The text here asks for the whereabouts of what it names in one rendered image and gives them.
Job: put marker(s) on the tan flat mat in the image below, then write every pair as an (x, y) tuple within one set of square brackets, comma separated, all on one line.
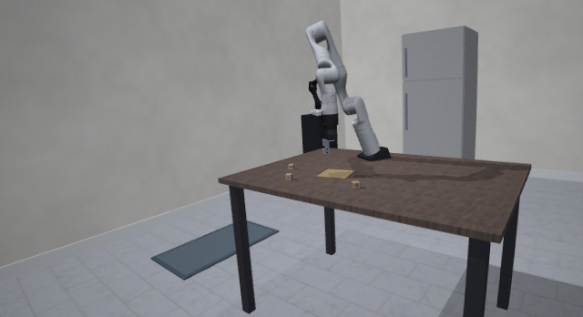
[(336, 173)]

